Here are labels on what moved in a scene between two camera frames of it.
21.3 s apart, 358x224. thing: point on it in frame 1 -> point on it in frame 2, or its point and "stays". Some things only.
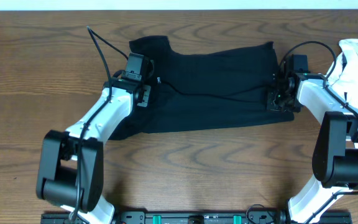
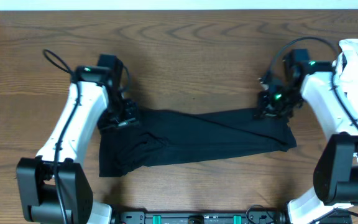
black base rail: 242,218 stays
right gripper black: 271,106 stays
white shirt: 354,77 stays
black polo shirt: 197,89 -> 169,137
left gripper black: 145,91 -> 132,115
